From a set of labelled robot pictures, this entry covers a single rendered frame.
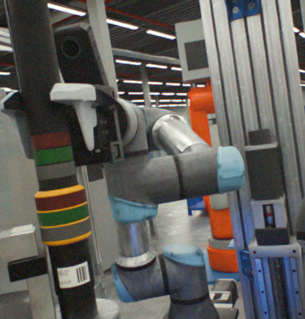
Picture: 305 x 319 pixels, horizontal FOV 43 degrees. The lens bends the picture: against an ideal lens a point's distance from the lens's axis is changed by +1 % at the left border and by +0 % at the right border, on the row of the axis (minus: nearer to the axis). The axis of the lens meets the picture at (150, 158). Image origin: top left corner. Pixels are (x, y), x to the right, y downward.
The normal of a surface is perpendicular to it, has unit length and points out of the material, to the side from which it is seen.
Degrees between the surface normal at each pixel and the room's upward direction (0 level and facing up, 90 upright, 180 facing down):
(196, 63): 90
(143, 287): 99
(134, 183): 87
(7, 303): 34
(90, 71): 118
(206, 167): 69
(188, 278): 90
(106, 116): 90
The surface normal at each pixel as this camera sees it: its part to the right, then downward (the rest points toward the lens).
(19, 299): 0.22, -0.85
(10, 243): 0.27, 0.01
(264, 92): -0.37, 0.11
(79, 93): 0.90, -0.12
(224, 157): 0.04, -0.51
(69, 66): -0.08, 0.53
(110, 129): -0.15, 0.07
